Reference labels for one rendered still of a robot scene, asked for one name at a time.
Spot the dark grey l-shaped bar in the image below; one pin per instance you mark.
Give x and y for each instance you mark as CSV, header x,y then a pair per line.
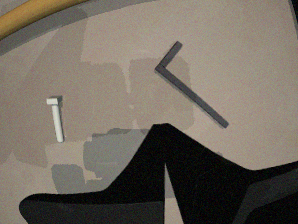
x,y
184,88

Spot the long-handled scraper with wooden pole and dark square blade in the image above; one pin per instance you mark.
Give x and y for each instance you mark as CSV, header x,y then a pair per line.
x,y
33,10

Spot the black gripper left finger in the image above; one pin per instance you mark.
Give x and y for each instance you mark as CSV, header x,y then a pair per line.
x,y
135,197

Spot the silver metal bolt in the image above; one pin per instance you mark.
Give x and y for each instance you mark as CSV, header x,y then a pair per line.
x,y
55,100

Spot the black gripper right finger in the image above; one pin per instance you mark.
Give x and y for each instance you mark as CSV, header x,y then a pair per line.
x,y
213,190

